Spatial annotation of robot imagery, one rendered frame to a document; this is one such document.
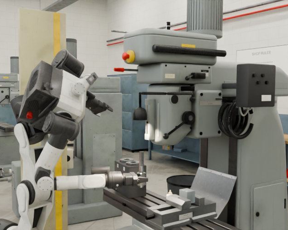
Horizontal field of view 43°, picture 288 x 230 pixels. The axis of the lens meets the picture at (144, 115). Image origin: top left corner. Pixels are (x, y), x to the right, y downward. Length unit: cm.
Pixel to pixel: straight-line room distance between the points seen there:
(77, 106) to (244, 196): 104
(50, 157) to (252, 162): 110
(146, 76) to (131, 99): 730
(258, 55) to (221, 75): 501
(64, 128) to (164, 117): 49
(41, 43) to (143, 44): 183
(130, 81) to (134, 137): 141
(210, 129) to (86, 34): 988
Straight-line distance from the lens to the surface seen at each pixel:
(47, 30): 349
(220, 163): 220
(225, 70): 206
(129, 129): 931
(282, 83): 242
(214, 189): 219
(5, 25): 1094
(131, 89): 916
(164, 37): 178
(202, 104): 193
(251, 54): 713
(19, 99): 222
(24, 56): 340
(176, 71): 182
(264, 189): 224
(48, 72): 188
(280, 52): 673
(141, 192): 223
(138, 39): 178
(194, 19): 205
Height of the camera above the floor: 160
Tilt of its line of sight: 4 degrees down
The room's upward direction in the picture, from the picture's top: straight up
